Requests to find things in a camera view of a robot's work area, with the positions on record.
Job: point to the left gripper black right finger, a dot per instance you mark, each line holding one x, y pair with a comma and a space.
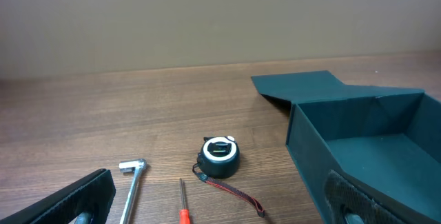
348, 204

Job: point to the silver L-shaped socket wrench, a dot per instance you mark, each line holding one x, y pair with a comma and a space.
137, 167

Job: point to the black tape measure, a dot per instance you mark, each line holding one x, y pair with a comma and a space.
219, 158

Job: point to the dark green box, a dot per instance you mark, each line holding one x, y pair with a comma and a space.
384, 140

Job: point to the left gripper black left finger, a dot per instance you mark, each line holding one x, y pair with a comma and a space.
87, 200

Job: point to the red and black screwdriver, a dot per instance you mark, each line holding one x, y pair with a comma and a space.
184, 217

